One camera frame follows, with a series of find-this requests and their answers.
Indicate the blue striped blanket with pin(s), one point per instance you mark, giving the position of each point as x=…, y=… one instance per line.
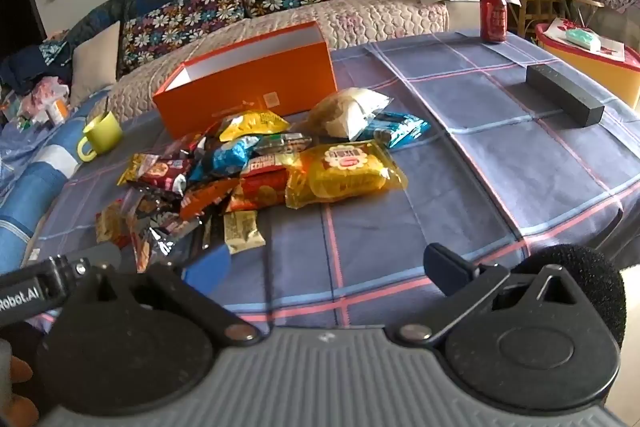
x=30, y=187

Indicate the red soda can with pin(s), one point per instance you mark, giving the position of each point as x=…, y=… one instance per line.
x=493, y=19

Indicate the large yellow snack packet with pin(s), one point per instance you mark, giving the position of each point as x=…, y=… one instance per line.
x=345, y=172

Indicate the black foam ball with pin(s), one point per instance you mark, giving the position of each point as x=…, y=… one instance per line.
x=590, y=267

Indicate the yellow bin with red rim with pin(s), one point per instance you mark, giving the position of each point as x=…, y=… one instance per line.
x=590, y=72

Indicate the dark blue clothing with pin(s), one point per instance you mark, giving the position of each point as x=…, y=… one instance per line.
x=25, y=67

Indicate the white paper with red print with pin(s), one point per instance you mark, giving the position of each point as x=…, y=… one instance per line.
x=557, y=29

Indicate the small beige snack packet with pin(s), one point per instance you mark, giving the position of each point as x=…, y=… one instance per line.
x=242, y=232

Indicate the blue silver snack packet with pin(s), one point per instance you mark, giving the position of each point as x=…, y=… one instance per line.
x=225, y=157

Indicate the yellow crinkled chips packet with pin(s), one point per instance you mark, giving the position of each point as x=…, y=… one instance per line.
x=255, y=124

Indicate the dark green snack packet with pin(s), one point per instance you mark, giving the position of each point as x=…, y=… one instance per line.
x=282, y=143

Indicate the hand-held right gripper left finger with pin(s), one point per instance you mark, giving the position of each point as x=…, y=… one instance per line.
x=207, y=267

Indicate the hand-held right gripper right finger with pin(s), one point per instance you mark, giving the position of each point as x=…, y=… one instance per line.
x=445, y=267

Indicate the yellow-green mug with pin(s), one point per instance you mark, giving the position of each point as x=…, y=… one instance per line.
x=102, y=132

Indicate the beige pillow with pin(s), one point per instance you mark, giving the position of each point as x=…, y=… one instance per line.
x=95, y=62

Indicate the orange snack packet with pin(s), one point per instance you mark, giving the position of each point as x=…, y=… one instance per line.
x=205, y=199

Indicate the pile of small snacks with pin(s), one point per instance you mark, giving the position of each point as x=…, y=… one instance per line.
x=150, y=227

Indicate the clear bag of pale snacks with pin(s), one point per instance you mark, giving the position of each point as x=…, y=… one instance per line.
x=340, y=112

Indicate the yellow maroon snack packet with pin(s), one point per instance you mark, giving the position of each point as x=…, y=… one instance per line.
x=150, y=169

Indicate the person's left hand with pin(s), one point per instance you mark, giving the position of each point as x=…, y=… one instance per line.
x=20, y=369

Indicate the black rectangular box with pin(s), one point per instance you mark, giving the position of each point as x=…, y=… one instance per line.
x=565, y=94

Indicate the teal tissue packet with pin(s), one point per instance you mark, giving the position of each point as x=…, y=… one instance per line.
x=582, y=39

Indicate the teal snack packet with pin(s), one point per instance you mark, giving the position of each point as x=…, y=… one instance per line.
x=402, y=127

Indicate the pink quilted sofa cover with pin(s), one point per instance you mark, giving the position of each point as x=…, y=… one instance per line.
x=380, y=19

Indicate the pink clutter pile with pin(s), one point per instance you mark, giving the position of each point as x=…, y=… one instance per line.
x=47, y=104

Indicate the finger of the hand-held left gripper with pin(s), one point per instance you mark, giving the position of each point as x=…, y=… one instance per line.
x=82, y=263

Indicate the orange cardboard box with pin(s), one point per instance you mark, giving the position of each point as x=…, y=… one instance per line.
x=250, y=92

